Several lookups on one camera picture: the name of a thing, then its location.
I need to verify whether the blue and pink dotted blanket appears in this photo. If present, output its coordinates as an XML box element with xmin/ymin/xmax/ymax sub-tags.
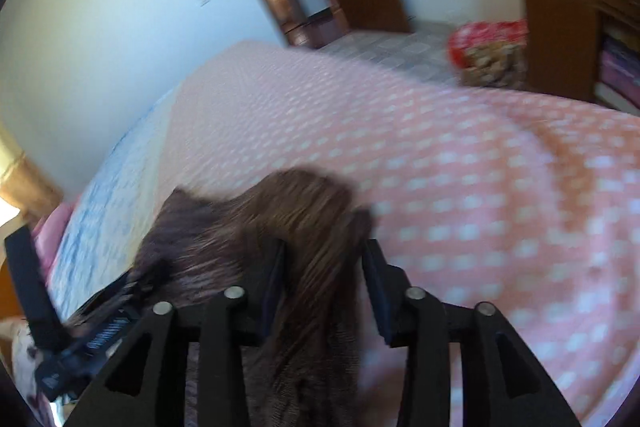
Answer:
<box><xmin>47</xmin><ymin>39</ymin><xmax>640</xmax><ymax>427</ymax></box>

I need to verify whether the red printed bag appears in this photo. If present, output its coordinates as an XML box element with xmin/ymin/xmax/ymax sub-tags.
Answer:
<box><xmin>446</xmin><ymin>19</ymin><xmax>530</xmax><ymax>90</ymax></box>

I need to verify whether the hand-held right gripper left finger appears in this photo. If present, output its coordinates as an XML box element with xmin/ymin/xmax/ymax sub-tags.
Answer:
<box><xmin>65</xmin><ymin>239</ymin><xmax>288</xmax><ymax>427</ymax></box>

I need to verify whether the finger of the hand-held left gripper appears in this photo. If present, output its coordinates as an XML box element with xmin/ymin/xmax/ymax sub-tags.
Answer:
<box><xmin>70</xmin><ymin>257</ymin><xmax>171</xmax><ymax>325</ymax></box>
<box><xmin>4</xmin><ymin>226</ymin><xmax>67</xmax><ymax>350</ymax></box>

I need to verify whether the pink bed sheet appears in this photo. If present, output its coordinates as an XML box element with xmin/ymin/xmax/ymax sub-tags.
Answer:
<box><xmin>32</xmin><ymin>202</ymin><xmax>76</xmax><ymax>275</ymax></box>

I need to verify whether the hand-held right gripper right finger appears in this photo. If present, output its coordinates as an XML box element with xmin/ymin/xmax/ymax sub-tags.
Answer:
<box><xmin>362</xmin><ymin>239</ymin><xmax>581</xmax><ymax>427</ymax></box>

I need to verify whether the wooden headboard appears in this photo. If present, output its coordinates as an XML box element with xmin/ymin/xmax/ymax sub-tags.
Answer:
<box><xmin>0</xmin><ymin>254</ymin><xmax>25</xmax><ymax>320</ymax></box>

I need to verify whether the wooden cabinet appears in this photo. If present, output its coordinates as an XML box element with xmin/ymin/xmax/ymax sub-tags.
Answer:
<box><xmin>515</xmin><ymin>0</ymin><xmax>640</xmax><ymax>115</ymax></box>

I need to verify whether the brown knitted garment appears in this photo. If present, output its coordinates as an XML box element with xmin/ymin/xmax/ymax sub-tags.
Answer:
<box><xmin>65</xmin><ymin>168</ymin><xmax>376</xmax><ymax>427</ymax></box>

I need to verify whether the stack of folded cloths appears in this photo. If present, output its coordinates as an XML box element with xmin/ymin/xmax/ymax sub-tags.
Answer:
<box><xmin>597</xmin><ymin>34</ymin><xmax>640</xmax><ymax>110</ymax></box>

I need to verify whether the patterned beige curtain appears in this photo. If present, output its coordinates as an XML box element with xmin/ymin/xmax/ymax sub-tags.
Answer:
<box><xmin>0</xmin><ymin>117</ymin><xmax>63</xmax><ymax>228</ymax></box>

